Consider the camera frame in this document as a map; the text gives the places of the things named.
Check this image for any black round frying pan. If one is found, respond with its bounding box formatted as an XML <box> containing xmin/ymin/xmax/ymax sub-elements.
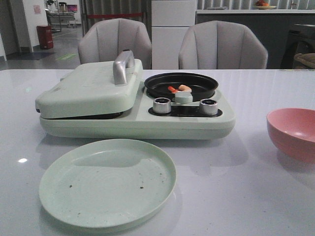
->
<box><xmin>144</xmin><ymin>72</ymin><xmax>219</xmax><ymax>102</ymax></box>

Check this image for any grey chair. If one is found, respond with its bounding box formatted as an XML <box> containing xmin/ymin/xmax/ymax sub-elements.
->
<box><xmin>78</xmin><ymin>18</ymin><xmax>152</xmax><ymax>69</ymax></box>
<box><xmin>178</xmin><ymin>21</ymin><xmax>268</xmax><ymax>69</ymax></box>

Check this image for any silver lid handle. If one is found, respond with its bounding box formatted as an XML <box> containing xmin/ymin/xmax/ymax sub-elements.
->
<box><xmin>113</xmin><ymin>50</ymin><xmax>135</xmax><ymax>86</ymax></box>

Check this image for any white refrigerator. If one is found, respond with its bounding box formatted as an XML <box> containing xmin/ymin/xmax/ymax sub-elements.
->
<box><xmin>151</xmin><ymin>0</ymin><xmax>196</xmax><ymax>70</ymax></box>

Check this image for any silver left control knob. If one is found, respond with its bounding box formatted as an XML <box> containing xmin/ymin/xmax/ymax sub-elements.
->
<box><xmin>153</xmin><ymin>97</ymin><xmax>171</xmax><ymax>114</ymax></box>

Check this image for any grey right chair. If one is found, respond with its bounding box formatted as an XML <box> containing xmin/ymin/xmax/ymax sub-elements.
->
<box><xmin>178</xmin><ymin>21</ymin><xmax>268</xmax><ymax>69</ymax></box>

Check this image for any green pan handle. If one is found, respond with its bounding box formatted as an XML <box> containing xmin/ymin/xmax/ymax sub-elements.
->
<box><xmin>174</xmin><ymin>91</ymin><xmax>193</xmax><ymax>104</ymax></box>

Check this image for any grey left chair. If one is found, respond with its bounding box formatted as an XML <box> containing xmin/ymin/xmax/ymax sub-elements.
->
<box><xmin>78</xmin><ymin>18</ymin><xmax>152</xmax><ymax>69</ymax></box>

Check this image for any orange shrimp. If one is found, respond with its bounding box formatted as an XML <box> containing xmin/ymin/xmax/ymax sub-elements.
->
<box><xmin>178</xmin><ymin>85</ymin><xmax>192</xmax><ymax>93</ymax></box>
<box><xmin>167</xmin><ymin>86</ymin><xmax>179</xmax><ymax>93</ymax></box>

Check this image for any red bin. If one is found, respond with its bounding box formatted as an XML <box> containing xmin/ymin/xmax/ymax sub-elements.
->
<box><xmin>36</xmin><ymin>25</ymin><xmax>54</xmax><ymax>49</ymax></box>

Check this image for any pink bowl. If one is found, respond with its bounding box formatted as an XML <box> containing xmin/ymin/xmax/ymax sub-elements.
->
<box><xmin>266</xmin><ymin>108</ymin><xmax>315</xmax><ymax>164</ymax></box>

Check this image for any fruit plate on counter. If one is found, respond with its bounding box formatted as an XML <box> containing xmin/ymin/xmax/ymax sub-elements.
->
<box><xmin>253</xmin><ymin>0</ymin><xmax>276</xmax><ymax>10</ymax></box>

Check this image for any green breakfast maker lid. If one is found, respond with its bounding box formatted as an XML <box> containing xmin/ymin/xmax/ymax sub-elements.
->
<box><xmin>35</xmin><ymin>59</ymin><xmax>143</xmax><ymax>119</ymax></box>

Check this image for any silver control knob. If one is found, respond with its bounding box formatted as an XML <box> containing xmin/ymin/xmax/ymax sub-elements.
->
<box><xmin>199</xmin><ymin>99</ymin><xmax>218</xmax><ymax>116</ymax></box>
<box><xmin>153</xmin><ymin>97</ymin><xmax>171</xmax><ymax>114</ymax></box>

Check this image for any green breakfast maker base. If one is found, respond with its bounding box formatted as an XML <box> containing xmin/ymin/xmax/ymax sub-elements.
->
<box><xmin>39</xmin><ymin>82</ymin><xmax>236</xmax><ymax>140</ymax></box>

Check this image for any green round plate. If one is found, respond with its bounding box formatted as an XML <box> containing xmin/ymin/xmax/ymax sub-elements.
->
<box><xmin>39</xmin><ymin>139</ymin><xmax>177</xmax><ymax>232</ymax></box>

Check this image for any silver right control knob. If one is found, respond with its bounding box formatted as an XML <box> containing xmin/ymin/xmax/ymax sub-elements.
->
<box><xmin>199</xmin><ymin>99</ymin><xmax>218</xmax><ymax>116</ymax></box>

